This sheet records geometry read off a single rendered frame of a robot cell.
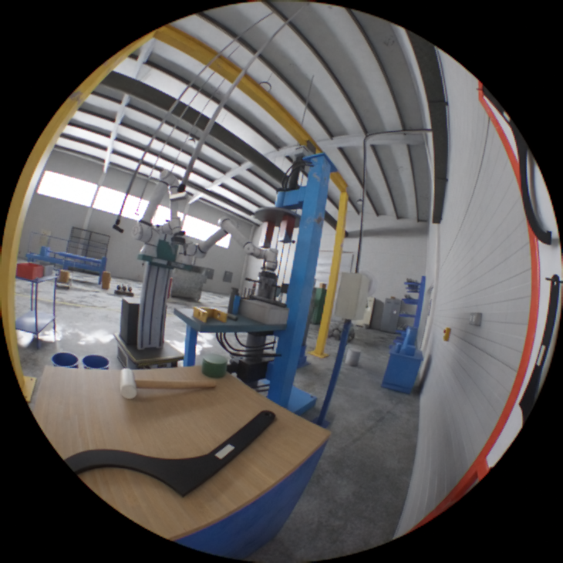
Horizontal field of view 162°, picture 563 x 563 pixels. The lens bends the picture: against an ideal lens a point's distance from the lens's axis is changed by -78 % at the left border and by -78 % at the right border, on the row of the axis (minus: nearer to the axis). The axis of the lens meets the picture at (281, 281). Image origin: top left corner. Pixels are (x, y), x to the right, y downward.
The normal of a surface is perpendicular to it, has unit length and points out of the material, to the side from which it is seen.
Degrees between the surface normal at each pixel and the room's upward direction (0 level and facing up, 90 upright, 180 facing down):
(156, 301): 90
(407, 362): 90
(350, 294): 90
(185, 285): 90
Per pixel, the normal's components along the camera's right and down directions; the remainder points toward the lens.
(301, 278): -0.62, -0.15
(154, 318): 0.87, 0.15
